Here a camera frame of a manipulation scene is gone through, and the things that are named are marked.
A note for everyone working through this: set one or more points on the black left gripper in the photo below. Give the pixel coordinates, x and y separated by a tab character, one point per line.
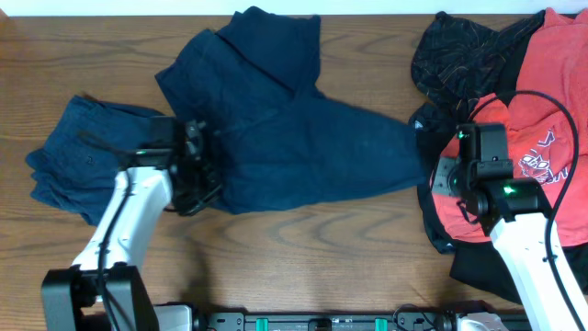
213	190

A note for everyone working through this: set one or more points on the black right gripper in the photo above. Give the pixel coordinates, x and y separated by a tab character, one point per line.
441	182

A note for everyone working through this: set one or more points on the dark navy shorts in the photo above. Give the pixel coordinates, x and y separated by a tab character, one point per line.
276	140

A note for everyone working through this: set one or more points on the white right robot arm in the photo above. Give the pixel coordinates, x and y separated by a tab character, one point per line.
514	213

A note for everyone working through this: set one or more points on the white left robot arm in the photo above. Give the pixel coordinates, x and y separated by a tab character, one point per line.
103	288

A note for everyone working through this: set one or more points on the red t-shirt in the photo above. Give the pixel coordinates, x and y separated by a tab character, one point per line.
546	123

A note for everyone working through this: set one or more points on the black patterned garment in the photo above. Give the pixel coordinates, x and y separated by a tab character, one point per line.
458	61

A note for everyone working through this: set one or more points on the folded blue shorts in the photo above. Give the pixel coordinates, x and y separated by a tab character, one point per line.
73	176

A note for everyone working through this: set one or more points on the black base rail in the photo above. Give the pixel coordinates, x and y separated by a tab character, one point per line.
349	322

